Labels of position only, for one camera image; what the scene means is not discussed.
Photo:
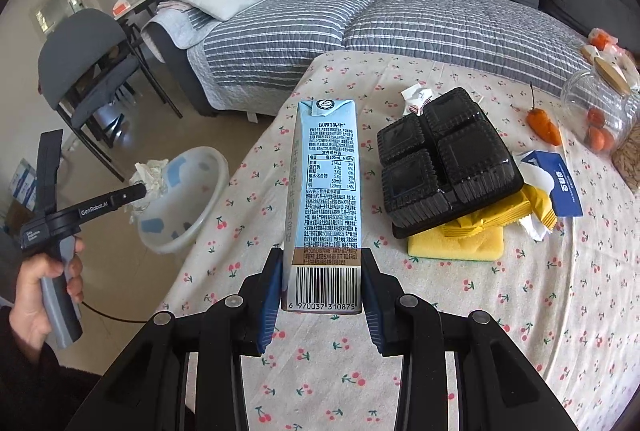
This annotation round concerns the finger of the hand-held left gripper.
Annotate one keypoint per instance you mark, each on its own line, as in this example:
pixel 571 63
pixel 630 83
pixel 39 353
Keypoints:
pixel 135 193

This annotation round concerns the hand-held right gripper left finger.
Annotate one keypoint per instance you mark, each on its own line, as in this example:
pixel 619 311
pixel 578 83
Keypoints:
pixel 270 303

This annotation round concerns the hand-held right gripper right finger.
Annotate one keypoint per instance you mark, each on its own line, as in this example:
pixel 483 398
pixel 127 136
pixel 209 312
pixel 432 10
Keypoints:
pixel 372 311

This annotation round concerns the white tissue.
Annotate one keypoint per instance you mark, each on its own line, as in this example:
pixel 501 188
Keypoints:
pixel 155 176

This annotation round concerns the white plastic bin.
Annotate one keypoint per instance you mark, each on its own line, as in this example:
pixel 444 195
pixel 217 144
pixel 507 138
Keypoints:
pixel 200 171

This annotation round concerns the light blue milk carton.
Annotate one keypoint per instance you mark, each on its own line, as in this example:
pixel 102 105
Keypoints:
pixel 325 191

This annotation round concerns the black plastic food tray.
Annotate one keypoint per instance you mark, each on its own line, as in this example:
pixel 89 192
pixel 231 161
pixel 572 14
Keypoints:
pixel 440 161

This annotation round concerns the yellow snack wrapper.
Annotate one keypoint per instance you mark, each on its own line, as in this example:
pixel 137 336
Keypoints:
pixel 505 211

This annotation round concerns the blue and white card packet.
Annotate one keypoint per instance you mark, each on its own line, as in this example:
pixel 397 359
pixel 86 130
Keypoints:
pixel 560 186

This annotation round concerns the person's left forearm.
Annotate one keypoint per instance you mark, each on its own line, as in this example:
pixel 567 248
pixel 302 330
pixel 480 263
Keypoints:
pixel 30 391

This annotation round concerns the person's left hand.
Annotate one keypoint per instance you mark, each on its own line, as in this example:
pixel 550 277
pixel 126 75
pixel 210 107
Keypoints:
pixel 27 306

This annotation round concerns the blue and white cartons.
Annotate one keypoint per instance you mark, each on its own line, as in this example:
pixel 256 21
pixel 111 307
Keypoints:
pixel 22 183

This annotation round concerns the cherry print tablecloth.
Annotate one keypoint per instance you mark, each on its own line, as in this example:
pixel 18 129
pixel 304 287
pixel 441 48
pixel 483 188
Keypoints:
pixel 250 236

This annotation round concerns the yellow sponge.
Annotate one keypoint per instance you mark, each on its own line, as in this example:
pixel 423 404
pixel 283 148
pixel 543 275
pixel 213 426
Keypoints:
pixel 450 248

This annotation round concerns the grey padded chair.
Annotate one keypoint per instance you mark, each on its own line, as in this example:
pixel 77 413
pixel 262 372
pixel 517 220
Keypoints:
pixel 75 41

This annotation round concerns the orange box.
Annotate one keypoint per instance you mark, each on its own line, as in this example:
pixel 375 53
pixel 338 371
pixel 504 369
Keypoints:
pixel 122 7

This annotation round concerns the black dining table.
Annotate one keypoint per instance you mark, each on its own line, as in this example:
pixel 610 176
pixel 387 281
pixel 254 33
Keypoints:
pixel 142 1

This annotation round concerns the small crumpled white wrapper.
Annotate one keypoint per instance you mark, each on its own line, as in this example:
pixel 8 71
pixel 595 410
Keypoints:
pixel 415 96

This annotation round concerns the orange pepper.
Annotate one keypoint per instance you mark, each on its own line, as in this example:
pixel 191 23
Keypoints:
pixel 545 126

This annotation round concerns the grey striped quilt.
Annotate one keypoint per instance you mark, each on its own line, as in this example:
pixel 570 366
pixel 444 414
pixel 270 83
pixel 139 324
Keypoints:
pixel 350 16

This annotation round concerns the small orange fruit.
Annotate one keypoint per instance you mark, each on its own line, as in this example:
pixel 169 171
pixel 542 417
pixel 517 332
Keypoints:
pixel 600 139
pixel 595 116

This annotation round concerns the clear glass jar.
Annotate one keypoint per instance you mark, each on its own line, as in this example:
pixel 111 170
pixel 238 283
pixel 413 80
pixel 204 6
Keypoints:
pixel 580 101

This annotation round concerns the container of brown seeds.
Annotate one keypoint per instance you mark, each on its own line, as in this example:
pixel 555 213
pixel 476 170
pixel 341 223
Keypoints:
pixel 627 156

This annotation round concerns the orange snack packets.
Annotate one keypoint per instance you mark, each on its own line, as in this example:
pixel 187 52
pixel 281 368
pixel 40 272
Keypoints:
pixel 600 38

